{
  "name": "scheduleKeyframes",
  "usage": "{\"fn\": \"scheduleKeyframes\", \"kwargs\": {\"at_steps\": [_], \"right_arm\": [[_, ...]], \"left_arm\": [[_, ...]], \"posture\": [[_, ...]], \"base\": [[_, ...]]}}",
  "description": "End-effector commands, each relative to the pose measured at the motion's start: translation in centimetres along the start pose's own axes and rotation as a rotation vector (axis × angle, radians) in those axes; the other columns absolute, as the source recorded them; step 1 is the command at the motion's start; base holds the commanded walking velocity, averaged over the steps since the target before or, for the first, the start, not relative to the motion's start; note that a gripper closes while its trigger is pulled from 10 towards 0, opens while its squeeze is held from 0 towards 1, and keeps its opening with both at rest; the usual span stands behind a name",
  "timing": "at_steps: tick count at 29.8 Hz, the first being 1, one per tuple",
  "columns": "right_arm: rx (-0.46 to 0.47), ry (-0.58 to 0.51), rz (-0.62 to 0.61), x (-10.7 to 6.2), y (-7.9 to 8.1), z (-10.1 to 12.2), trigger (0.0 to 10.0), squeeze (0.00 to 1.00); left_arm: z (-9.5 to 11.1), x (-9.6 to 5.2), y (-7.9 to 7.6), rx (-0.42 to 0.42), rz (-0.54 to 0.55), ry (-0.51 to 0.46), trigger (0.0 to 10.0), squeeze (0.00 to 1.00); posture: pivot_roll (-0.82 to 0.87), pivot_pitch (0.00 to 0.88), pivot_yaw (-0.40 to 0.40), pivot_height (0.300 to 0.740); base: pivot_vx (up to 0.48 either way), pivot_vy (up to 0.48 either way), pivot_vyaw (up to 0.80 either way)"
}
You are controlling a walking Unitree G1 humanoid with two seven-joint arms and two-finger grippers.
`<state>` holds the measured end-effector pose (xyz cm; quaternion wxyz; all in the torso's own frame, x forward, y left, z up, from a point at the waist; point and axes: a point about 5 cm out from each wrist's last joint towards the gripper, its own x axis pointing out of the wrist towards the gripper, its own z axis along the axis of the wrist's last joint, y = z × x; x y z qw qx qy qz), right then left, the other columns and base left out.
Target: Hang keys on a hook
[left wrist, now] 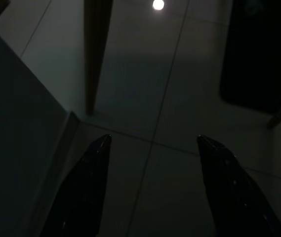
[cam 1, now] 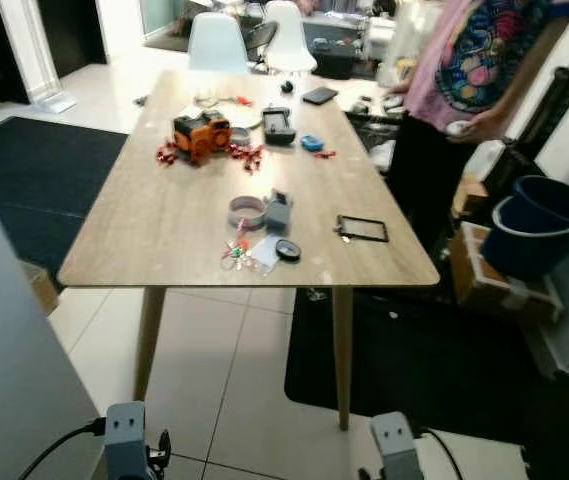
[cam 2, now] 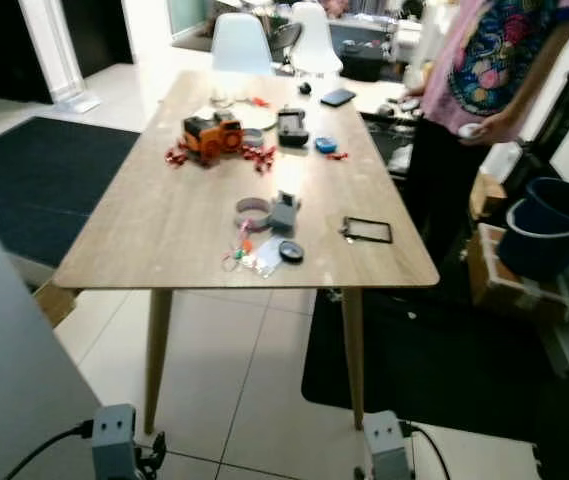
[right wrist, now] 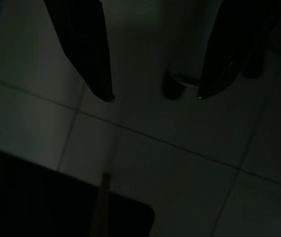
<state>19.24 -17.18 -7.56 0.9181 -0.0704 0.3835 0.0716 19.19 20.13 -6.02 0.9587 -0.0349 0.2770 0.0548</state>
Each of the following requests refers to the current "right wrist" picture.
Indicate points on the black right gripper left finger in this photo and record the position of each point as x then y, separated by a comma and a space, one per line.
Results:
86, 49

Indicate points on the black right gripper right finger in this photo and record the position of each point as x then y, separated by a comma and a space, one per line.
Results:
234, 44

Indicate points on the light wooden table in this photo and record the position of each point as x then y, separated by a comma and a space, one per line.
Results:
31, 197

